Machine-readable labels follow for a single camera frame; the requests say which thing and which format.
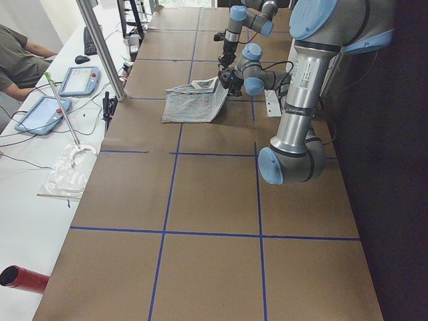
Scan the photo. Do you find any near blue teach pendant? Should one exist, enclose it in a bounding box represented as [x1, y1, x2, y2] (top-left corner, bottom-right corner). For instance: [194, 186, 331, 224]
[14, 96, 63, 135]

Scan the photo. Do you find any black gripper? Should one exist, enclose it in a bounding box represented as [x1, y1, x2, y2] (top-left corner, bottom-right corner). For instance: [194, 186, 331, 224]
[218, 39, 238, 68]
[228, 75, 243, 97]

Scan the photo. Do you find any metal rod green tip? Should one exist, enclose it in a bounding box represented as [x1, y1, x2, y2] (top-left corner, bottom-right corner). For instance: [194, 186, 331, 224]
[44, 72, 81, 150]

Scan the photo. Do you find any navy white striped polo shirt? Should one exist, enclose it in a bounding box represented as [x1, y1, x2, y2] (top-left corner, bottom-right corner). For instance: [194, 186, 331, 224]
[161, 77, 228, 123]

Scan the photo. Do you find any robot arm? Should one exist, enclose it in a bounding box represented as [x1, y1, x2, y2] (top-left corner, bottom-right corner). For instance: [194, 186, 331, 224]
[213, 1, 278, 68]
[219, 1, 397, 185]

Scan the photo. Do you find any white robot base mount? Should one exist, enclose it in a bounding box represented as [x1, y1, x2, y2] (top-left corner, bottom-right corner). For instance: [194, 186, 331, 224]
[264, 90, 282, 118]

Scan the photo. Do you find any red cylinder tube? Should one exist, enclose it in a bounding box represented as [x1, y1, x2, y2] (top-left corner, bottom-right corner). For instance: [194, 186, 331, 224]
[1, 265, 49, 294]

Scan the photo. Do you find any aluminium profile post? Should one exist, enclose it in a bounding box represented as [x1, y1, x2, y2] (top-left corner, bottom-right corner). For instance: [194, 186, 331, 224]
[76, 0, 126, 102]

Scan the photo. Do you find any black keyboard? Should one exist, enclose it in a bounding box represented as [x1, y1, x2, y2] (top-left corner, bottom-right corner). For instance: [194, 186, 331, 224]
[83, 27, 98, 56]

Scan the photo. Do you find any black tool on table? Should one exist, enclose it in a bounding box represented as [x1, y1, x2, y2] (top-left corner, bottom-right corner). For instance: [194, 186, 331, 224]
[102, 91, 118, 135]

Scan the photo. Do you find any far blue teach pendant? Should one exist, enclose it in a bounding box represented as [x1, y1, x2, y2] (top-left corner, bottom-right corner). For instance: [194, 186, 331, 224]
[59, 66, 100, 97]

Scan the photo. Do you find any black computer mouse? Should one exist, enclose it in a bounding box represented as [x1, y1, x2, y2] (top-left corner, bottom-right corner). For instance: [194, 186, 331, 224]
[74, 55, 90, 64]

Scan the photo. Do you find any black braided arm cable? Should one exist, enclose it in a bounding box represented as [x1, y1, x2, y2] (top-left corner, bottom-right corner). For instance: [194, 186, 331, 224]
[260, 60, 296, 98]

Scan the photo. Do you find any person in grey shirt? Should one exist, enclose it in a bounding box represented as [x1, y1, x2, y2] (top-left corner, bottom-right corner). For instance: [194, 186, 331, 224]
[1, 25, 57, 102]

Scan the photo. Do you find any blue teach pendant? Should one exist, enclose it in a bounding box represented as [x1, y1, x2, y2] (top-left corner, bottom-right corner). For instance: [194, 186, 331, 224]
[14, 96, 63, 135]
[59, 66, 100, 97]

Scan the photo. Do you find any clear plastic bag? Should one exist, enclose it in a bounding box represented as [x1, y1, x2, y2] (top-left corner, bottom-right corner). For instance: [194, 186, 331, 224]
[37, 142, 99, 200]

